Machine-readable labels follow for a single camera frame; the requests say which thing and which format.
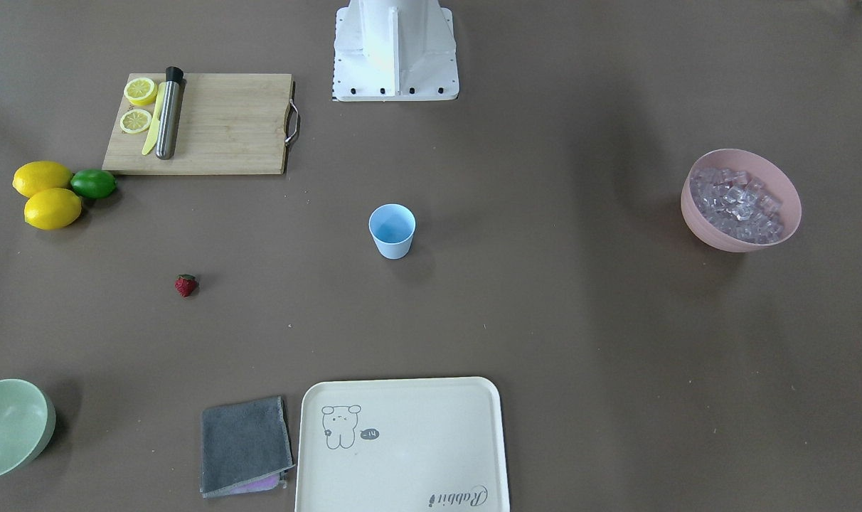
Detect lower lemon half slice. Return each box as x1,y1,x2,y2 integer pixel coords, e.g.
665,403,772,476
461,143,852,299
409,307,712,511
119,108,154,135

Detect mint green bowl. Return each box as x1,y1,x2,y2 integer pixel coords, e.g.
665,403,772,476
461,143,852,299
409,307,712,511
0,378,56,476

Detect cream rabbit tray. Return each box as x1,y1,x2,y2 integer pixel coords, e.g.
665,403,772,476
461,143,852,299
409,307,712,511
294,376,511,511

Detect bamboo cutting board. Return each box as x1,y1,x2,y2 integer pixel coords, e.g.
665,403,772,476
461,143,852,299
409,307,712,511
102,73,300,176

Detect red strawberry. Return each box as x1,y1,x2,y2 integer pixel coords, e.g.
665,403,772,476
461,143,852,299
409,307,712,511
174,274,199,298

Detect yellow plastic knife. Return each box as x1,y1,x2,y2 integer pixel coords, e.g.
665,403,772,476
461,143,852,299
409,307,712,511
141,82,166,156

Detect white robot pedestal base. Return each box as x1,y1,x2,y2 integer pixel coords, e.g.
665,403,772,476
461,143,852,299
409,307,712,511
331,1,460,102

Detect upper lemon half slice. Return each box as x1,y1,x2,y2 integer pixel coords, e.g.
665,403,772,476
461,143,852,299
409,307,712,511
123,77,159,107

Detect light blue cup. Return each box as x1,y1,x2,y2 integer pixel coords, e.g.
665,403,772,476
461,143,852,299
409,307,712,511
368,203,417,260

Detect whole lemon near board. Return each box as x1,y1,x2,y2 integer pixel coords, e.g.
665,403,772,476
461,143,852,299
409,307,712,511
11,160,73,198

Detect pink bowl of ice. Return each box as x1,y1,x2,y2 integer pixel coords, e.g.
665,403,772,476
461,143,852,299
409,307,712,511
681,149,802,252

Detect green lime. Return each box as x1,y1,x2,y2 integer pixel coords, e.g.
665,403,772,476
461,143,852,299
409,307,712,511
70,169,117,200

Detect whole lemon outer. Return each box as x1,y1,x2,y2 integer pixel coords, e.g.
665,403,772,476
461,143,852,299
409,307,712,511
23,188,83,230

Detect grey folded cloth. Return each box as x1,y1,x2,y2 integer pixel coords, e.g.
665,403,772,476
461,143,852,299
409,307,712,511
200,395,294,498

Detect lemon half slice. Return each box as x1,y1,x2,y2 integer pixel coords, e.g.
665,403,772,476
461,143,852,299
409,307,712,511
123,77,159,107
119,108,154,135

